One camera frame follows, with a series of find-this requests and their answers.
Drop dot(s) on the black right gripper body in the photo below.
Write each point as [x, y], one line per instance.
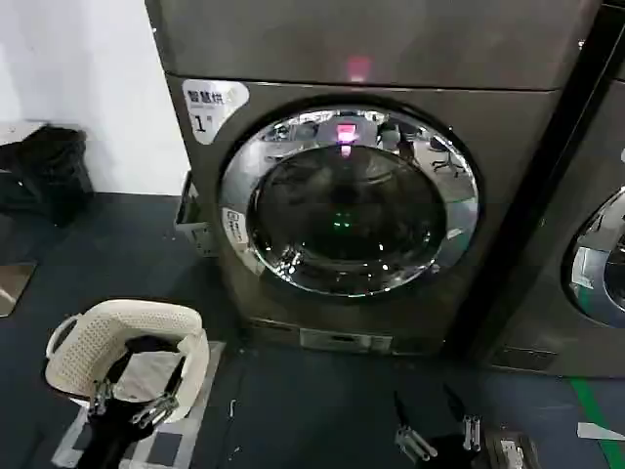
[451, 452]

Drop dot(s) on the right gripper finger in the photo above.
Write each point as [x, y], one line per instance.
[470, 430]
[410, 435]

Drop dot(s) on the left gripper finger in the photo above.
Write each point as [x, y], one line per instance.
[103, 396]
[161, 405]

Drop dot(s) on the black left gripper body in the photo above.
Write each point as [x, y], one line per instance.
[114, 435]

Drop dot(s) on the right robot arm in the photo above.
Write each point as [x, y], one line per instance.
[510, 449]

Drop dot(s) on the pale grey cloth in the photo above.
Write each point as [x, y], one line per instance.
[146, 373]

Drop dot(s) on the grey floor mat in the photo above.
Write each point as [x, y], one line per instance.
[210, 391]

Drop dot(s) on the white perforated laundry basket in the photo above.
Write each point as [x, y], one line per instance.
[97, 337]

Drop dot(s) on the black garment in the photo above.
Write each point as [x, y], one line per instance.
[146, 343]

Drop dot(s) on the green floor tape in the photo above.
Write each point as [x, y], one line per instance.
[600, 430]

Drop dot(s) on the small white door label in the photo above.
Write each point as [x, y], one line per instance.
[235, 225]

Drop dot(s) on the chrome-rimmed round dryer door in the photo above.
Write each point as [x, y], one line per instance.
[603, 264]

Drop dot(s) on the black waste bin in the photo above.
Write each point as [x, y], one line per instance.
[46, 176]

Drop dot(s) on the round glass dryer door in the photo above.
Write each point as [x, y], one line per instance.
[351, 205]

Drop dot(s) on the grey dryer without sticker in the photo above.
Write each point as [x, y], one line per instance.
[561, 161]

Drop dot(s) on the white numeral sticker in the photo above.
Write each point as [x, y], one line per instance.
[210, 110]

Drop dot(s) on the grey dryer with numeral sticker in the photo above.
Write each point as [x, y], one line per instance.
[342, 54]

